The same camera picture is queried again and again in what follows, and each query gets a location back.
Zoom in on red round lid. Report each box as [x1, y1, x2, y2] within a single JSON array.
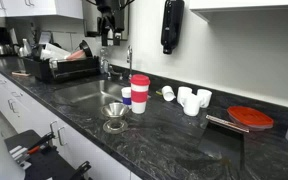
[[226, 105, 275, 132]]

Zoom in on pink bowl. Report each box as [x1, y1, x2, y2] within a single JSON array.
[[65, 49, 87, 62]]

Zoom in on tall chrome faucet spout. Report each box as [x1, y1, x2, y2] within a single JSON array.
[[126, 45, 134, 81]]

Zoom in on white upper cabinet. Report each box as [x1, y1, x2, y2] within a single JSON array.
[[0, 0, 84, 20], [188, 0, 288, 23]]

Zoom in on stainless steel sink basin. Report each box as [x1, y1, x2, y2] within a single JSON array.
[[53, 79, 132, 108]]

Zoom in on clear plastic tub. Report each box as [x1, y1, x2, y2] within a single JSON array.
[[39, 42, 72, 61]]

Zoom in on white lower cabinets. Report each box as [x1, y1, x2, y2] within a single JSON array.
[[0, 61, 142, 180]]

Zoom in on black mounting table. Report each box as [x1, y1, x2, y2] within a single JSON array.
[[3, 129, 92, 180]]

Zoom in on black pan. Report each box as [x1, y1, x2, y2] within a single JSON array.
[[78, 39, 94, 58]]

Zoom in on black dish rack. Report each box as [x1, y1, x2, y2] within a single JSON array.
[[22, 54, 102, 84]]

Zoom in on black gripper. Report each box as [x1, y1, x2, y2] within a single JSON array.
[[95, 0, 126, 47]]

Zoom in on red white travel tumbler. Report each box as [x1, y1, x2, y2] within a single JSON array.
[[129, 74, 151, 115]]

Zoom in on aluminium extrusion bar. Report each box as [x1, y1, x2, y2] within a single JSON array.
[[8, 144, 30, 171]]

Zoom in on steel paper towel dispenser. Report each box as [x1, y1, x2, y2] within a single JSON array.
[[82, 0, 130, 42]]

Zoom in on white pitcher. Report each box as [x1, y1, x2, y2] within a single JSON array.
[[17, 38, 32, 58]]

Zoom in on white cup blue band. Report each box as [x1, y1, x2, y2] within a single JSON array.
[[120, 86, 133, 109]]

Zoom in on black flat board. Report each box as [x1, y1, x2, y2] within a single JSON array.
[[197, 114, 251, 171]]

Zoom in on small flat wooden item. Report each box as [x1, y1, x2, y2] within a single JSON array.
[[11, 70, 32, 78]]

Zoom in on white ceramic mug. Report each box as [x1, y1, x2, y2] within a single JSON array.
[[176, 86, 193, 108], [196, 88, 213, 109], [161, 85, 177, 102], [182, 93, 202, 117]]

